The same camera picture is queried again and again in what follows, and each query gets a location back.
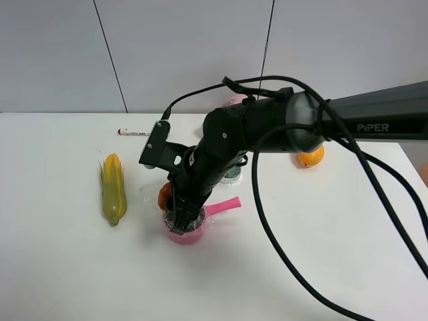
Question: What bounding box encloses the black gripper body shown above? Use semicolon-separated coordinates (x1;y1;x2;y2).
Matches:
166;146;248;227

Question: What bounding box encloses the pink toy saucepan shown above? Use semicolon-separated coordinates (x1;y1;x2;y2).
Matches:
163;197;241;245

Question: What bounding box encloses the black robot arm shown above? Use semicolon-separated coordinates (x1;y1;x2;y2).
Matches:
167;78;427;234

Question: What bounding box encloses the green white round object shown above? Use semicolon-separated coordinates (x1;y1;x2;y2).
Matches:
220;166;241;185

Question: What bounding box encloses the pink toy object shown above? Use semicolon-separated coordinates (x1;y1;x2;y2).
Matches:
225;94;247;107

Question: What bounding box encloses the red white marker pen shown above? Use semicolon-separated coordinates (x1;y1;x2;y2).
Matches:
118;128;150;136

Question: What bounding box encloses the toy corn cob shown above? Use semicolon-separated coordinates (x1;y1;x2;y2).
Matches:
100;153;128;226

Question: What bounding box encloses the orange fruit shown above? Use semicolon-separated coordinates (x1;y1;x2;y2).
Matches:
298;145;325;167

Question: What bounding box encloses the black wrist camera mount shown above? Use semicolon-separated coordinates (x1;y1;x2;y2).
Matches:
138;120;188;174

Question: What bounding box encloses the thin black camera cable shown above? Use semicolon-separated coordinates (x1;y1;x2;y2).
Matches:
163;76;261;120

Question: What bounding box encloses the thick black cable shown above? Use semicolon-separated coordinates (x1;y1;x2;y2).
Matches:
250;76;428;321

